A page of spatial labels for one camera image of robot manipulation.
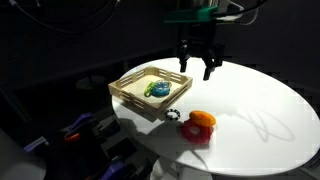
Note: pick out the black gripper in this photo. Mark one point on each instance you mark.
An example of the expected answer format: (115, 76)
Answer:
(200, 38)

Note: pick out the shallow wooden slatted box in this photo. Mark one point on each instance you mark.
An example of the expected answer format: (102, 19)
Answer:
(133, 90)

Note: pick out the blue round dome toy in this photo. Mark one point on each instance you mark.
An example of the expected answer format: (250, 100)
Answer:
(162, 89)

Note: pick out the white table pedestal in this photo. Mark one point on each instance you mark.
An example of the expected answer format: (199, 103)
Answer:
(173, 170)

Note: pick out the grey rounded object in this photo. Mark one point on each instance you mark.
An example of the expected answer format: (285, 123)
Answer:
(16, 160)

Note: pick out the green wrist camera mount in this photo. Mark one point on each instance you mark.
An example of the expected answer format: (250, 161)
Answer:
(190, 14)

